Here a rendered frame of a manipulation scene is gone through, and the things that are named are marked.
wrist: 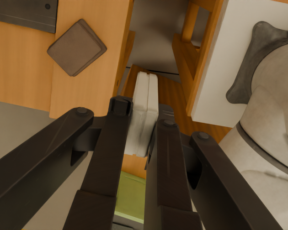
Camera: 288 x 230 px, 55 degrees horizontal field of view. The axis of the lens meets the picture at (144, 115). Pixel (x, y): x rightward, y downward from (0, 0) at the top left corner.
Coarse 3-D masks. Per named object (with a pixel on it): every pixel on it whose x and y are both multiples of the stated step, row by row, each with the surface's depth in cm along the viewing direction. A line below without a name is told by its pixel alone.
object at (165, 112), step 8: (160, 104) 18; (160, 112) 17; (168, 112) 17; (152, 136) 15; (184, 136) 15; (152, 144) 15; (184, 144) 14; (184, 152) 14; (192, 152) 14; (192, 160) 14; (192, 168) 14; (200, 168) 14
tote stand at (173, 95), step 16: (128, 80) 125; (160, 80) 145; (128, 96) 109; (160, 96) 124; (176, 96) 133; (176, 112) 115; (192, 128) 107; (208, 128) 114; (224, 128) 121; (128, 160) 83; (144, 160) 83; (144, 176) 86
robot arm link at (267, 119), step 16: (272, 64) 49; (256, 80) 53; (272, 80) 47; (256, 96) 49; (272, 96) 45; (256, 112) 47; (272, 112) 44; (256, 128) 46; (272, 128) 43; (272, 144) 44
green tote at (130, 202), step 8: (120, 176) 83; (128, 176) 83; (136, 176) 86; (120, 184) 79; (128, 184) 81; (136, 184) 82; (144, 184) 84; (120, 192) 77; (128, 192) 78; (136, 192) 79; (144, 192) 81; (120, 200) 74; (128, 200) 75; (136, 200) 76; (144, 200) 78; (120, 208) 71; (128, 208) 73; (136, 208) 74; (128, 216) 70; (136, 216) 71
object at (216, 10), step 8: (216, 0) 61; (280, 0) 58; (216, 8) 59; (216, 16) 59; (216, 24) 60; (208, 32) 63; (208, 40) 62; (208, 48) 62; (200, 56) 67; (200, 64) 65; (200, 72) 65; (200, 80) 66; (192, 88) 69; (192, 96) 68; (192, 104) 68
